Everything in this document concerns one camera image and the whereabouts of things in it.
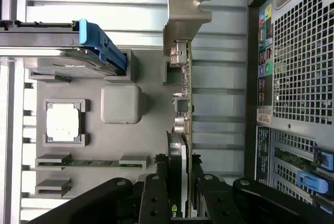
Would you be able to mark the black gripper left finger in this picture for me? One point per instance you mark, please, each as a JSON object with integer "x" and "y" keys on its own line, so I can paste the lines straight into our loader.
{"x": 154, "y": 200}

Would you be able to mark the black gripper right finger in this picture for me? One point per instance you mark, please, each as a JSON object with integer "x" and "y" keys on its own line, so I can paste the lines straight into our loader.
{"x": 216, "y": 203}

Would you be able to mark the green RAM stick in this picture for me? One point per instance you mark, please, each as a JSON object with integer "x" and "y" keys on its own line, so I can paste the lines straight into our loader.
{"x": 91, "y": 163}

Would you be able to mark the grey parts rack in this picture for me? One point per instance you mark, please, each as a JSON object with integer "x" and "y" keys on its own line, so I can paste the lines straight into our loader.
{"x": 120, "y": 135}

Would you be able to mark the blue slot cover clip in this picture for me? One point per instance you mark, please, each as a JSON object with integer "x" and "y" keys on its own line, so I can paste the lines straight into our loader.
{"x": 324, "y": 157}
{"x": 311, "y": 182}

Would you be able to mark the silver CPU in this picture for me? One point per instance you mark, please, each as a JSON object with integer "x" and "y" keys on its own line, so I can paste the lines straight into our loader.
{"x": 62, "y": 122}

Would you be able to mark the hard disk with blue carrier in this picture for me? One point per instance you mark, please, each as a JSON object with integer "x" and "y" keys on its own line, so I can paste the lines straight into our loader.
{"x": 65, "y": 67}

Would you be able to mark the open black PC case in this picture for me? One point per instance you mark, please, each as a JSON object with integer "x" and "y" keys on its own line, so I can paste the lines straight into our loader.
{"x": 300, "y": 64}

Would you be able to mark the aluminium frame profile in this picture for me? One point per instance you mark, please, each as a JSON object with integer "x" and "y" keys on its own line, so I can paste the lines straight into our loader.
{"x": 17, "y": 130}

